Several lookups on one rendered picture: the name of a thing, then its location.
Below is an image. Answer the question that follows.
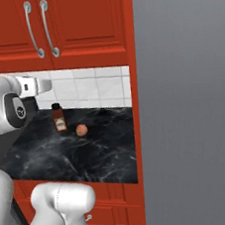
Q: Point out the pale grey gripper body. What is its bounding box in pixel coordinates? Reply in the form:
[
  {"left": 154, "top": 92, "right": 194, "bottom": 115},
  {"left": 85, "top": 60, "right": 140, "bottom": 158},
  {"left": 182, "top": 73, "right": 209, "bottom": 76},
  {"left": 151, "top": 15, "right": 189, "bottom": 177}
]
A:
[{"left": 35, "top": 77, "right": 54, "bottom": 95}]

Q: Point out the grey fridge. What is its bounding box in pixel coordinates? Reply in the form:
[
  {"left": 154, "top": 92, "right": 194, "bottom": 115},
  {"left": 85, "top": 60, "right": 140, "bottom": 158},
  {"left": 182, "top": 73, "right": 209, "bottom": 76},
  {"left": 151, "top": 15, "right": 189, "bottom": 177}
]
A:
[{"left": 118, "top": 0, "right": 225, "bottom": 225}]

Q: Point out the red base cabinet front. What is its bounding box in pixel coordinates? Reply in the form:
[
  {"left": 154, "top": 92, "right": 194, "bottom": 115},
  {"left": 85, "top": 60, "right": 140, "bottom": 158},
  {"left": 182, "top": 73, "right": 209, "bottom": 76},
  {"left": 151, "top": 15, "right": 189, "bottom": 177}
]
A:
[{"left": 11, "top": 164, "right": 147, "bottom": 225}]

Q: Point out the red wall cabinet door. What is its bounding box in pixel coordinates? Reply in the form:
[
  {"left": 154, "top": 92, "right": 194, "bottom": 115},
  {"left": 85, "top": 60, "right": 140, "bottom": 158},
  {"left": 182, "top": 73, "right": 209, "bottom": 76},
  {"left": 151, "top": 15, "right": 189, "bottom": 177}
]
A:
[
  {"left": 0, "top": 0, "right": 56, "bottom": 76},
  {"left": 44, "top": 0, "right": 131, "bottom": 74}
]

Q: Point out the brown sauce bottle black cap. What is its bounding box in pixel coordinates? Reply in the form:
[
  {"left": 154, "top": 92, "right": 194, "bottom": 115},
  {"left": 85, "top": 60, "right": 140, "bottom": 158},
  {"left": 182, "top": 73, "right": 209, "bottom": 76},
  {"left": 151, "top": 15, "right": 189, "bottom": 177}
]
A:
[{"left": 51, "top": 101, "right": 69, "bottom": 134}]

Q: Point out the orange peach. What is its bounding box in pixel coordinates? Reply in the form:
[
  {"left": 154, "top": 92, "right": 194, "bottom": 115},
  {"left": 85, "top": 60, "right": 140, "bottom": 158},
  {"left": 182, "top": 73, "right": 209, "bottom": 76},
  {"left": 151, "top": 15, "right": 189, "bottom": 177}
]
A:
[{"left": 74, "top": 122, "right": 89, "bottom": 138}]

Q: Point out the curved silver door handle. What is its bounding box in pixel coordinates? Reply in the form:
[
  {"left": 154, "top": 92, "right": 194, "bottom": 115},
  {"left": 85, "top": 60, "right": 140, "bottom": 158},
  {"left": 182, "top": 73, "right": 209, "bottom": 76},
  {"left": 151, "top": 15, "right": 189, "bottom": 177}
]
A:
[
  {"left": 38, "top": 0, "right": 61, "bottom": 59},
  {"left": 22, "top": 0, "right": 47, "bottom": 60}
]

